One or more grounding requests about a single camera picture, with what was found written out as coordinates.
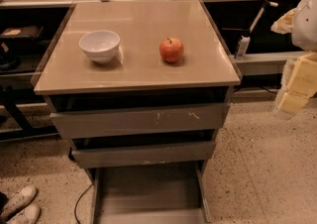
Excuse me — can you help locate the white sneaker lower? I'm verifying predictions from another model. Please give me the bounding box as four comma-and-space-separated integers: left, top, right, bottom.
7, 204, 41, 224

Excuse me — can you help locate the bottom grey drawer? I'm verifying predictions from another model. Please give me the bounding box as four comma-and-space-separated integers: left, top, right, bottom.
89, 162, 211, 224

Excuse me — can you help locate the white bottle with nozzle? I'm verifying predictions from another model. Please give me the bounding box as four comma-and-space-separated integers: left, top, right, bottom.
234, 1, 278, 60

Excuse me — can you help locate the black floor cable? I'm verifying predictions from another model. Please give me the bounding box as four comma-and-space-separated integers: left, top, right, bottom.
73, 182, 95, 224

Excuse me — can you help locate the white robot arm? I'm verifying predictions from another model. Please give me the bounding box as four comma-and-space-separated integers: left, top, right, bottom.
271, 0, 317, 119

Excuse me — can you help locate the red apple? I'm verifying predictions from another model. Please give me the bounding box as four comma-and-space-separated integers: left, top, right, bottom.
159, 37, 184, 63

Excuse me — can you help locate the white ceramic bowl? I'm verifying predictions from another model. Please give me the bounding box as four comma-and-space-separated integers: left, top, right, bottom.
79, 31, 121, 63

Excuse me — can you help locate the dark flat box on shelf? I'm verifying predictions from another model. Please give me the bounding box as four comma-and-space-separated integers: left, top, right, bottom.
0, 26, 43, 40

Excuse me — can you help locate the top grey drawer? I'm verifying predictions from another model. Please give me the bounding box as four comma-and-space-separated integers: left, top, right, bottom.
51, 103, 229, 139

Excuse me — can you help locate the white sneaker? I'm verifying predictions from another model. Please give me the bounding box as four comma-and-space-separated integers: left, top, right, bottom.
7, 204, 41, 224
0, 185, 38, 221

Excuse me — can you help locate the white sneaker upper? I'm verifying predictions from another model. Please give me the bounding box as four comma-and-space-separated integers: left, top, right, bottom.
0, 185, 38, 221

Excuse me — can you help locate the grey drawer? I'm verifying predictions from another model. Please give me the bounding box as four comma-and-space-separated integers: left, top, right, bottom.
89, 162, 211, 224
51, 103, 229, 139
72, 141, 215, 168

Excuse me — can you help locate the middle grey drawer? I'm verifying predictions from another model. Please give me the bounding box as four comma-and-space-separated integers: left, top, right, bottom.
72, 141, 215, 168

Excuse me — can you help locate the grey drawer cabinet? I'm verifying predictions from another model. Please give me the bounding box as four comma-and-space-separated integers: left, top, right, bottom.
31, 0, 243, 224

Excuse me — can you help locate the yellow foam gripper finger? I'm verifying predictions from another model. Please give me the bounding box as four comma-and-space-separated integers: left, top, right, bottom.
270, 9, 295, 35
276, 53, 317, 115

